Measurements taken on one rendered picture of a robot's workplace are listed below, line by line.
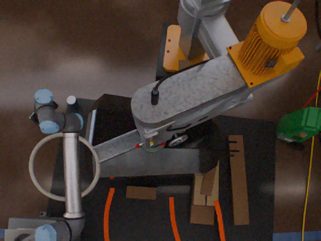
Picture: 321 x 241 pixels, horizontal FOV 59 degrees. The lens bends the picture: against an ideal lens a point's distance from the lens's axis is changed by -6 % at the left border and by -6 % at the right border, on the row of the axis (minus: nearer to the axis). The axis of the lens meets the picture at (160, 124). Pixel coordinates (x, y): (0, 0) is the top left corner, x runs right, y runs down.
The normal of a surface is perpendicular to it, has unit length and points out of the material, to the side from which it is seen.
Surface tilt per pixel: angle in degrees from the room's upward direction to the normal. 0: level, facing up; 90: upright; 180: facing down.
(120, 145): 2
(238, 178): 0
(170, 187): 0
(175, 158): 45
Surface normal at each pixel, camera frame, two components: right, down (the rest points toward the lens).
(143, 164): 0.01, 0.47
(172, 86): 0.04, -0.29
